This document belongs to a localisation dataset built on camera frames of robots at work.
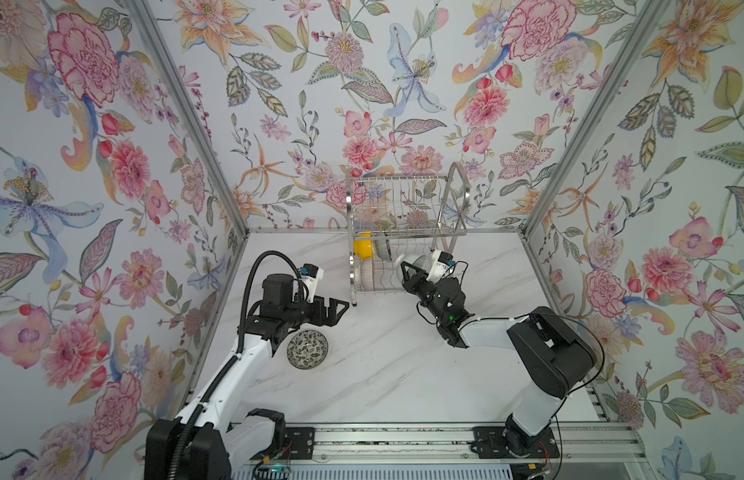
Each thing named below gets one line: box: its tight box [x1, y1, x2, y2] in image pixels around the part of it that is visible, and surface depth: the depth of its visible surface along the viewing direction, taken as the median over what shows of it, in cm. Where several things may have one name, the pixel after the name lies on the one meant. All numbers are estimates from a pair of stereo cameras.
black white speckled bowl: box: [286, 330, 329, 370], surface depth 90 cm
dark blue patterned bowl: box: [377, 234, 392, 261], surface depth 101 cm
